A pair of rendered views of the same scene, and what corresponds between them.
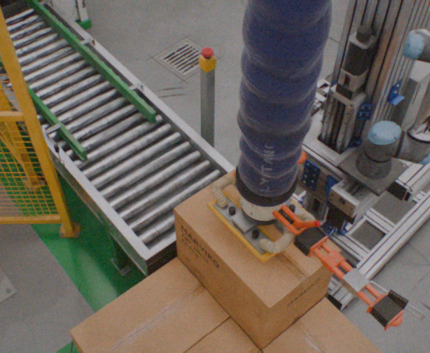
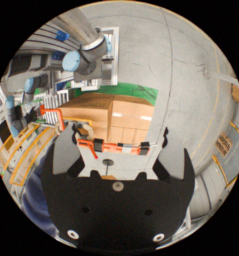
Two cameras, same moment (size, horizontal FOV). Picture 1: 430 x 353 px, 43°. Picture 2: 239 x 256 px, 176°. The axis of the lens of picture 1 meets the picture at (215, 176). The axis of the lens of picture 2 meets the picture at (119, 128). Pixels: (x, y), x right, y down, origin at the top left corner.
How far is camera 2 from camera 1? 1.93 m
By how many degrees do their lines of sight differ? 64
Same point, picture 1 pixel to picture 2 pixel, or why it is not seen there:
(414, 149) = (96, 53)
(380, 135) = (69, 68)
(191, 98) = not seen: hidden behind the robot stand
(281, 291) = (104, 137)
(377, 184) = (95, 74)
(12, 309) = not seen: hidden behind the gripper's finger
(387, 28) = not seen: outside the picture
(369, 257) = (113, 65)
